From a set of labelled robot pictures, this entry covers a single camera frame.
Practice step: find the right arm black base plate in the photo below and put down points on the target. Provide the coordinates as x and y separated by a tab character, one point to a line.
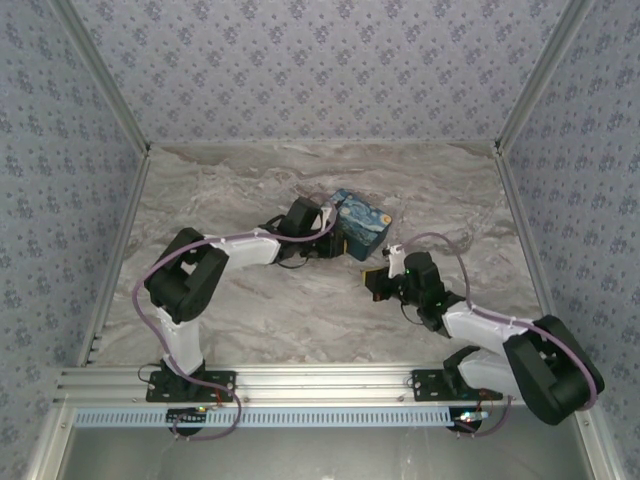
430	387

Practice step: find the aluminium corner post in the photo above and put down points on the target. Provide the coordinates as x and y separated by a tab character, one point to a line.
100	75
545	75

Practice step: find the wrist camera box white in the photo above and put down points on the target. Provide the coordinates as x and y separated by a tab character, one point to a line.
330	215
395	260

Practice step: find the small circuit board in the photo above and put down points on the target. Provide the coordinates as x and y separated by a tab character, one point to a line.
187	415
470	416

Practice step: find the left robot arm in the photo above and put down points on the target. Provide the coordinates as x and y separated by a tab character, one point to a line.
190	280

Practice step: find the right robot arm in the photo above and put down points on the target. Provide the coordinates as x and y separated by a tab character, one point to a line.
545	370

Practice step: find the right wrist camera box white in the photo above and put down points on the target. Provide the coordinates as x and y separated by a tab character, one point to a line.
395	260

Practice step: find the aluminium table side rail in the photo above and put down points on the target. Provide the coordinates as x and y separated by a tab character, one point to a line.
132	225
525	240

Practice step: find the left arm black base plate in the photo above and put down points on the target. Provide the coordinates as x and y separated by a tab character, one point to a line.
220	387

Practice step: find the blue starry night tin box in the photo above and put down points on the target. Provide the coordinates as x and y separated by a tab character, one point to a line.
365	225

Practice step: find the grey metal shelf panel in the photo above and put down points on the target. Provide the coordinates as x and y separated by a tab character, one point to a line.
320	455

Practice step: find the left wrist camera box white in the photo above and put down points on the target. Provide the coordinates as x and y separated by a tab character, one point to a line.
330	215

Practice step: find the aluminium mounting rail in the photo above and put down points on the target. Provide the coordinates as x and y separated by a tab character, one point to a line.
320	382

